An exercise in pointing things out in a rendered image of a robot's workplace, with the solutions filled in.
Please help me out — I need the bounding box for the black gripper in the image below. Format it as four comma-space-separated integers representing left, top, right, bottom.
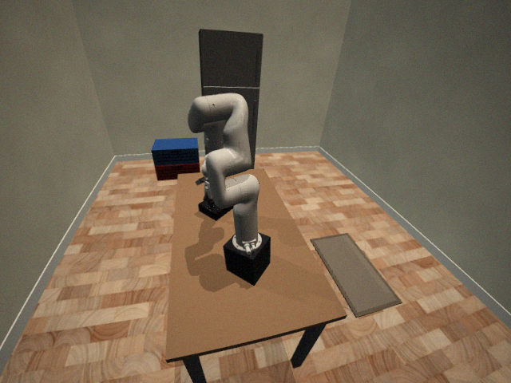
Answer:
203, 181, 212, 208

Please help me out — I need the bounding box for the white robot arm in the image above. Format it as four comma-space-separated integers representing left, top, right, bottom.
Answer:
188, 93, 262, 255

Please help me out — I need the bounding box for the black lighting desk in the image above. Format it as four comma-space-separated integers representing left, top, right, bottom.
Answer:
198, 199, 233, 221

